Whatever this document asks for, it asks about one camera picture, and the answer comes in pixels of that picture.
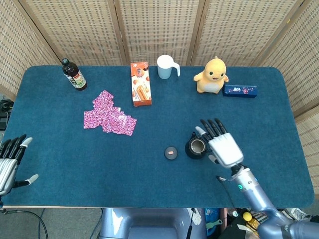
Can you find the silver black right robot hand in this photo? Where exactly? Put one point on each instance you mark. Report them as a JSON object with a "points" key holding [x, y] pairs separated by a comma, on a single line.
{"points": [[225, 149]]}

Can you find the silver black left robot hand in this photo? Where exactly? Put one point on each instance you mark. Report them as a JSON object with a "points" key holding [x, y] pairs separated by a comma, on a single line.
{"points": [[7, 171]]}

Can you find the black round lid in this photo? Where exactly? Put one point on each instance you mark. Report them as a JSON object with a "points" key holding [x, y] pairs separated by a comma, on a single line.
{"points": [[168, 155]]}

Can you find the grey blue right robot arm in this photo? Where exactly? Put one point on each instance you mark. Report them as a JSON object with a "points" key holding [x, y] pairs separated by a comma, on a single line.
{"points": [[259, 196]]}

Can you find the dark blue flat box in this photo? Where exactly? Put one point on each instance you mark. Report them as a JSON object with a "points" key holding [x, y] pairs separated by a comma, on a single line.
{"points": [[239, 90]]}

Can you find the black equipment on floor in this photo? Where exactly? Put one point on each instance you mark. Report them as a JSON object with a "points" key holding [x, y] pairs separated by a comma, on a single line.
{"points": [[5, 107]]}

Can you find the yellow plush toy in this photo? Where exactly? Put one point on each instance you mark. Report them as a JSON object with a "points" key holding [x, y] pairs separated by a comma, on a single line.
{"points": [[211, 82]]}

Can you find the small yellow ball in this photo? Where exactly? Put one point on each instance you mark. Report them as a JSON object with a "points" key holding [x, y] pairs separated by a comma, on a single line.
{"points": [[247, 216]]}

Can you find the woven rattan screen panel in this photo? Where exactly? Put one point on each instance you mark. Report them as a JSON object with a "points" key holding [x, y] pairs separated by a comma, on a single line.
{"points": [[20, 49], [159, 27], [244, 32], [82, 32], [299, 69], [310, 149]]}

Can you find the blue carpet table cover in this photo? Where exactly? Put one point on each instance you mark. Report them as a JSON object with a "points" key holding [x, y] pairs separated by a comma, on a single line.
{"points": [[99, 169]]}

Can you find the grey blue robot torso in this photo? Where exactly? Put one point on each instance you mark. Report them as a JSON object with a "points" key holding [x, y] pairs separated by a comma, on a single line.
{"points": [[149, 221]]}

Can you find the orange snack box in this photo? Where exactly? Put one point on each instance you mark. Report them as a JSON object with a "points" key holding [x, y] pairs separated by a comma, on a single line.
{"points": [[140, 87]]}

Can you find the brown tea bottle black cap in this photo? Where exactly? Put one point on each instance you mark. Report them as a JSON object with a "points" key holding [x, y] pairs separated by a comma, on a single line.
{"points": [[77, 82]]}

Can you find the pink printed sachet sheet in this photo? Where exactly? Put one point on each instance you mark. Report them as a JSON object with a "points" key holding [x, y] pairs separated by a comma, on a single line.
{"points": [[109, 119]]}

